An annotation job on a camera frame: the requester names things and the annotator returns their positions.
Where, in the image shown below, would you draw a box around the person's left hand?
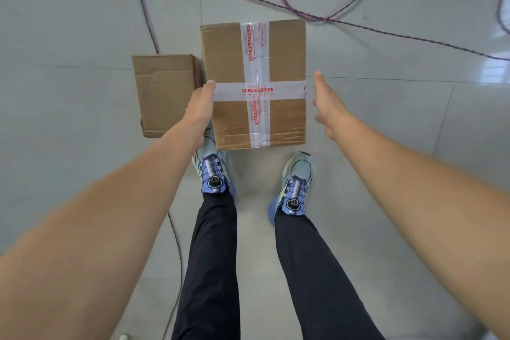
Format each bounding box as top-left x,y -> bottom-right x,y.
183,80 -> 217,132

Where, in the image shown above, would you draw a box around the long dark braided cable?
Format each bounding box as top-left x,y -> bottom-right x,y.
97,0 -> 510,62

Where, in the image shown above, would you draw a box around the person's left blue sneaker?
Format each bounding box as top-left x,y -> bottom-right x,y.
192,130 -> 238,198

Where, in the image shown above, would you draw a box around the person's right forearm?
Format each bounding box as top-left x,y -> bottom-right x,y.
333,114 -> 510,340

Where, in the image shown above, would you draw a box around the person's left forearm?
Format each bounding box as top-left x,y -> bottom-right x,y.
0,118 -> 209,340

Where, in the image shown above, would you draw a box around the person's black trousers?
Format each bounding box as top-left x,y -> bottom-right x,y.
172,188 -> 386,340

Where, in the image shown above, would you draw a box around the person's right blue sneaker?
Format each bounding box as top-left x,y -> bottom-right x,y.
268,151 -> 316,226

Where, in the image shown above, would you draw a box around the person's right hand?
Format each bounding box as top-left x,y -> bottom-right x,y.
312,70 -> 354,141

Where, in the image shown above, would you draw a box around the person's blue sneaker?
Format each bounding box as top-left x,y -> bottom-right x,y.
192,130 -> 238,198
268,151 -> 316,226

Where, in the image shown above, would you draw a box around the small plain cardboard box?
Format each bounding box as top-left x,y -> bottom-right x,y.
131,54 -> 206,138

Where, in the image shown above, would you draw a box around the taped cardboard box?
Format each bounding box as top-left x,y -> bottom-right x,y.
200,19 -> 308,151

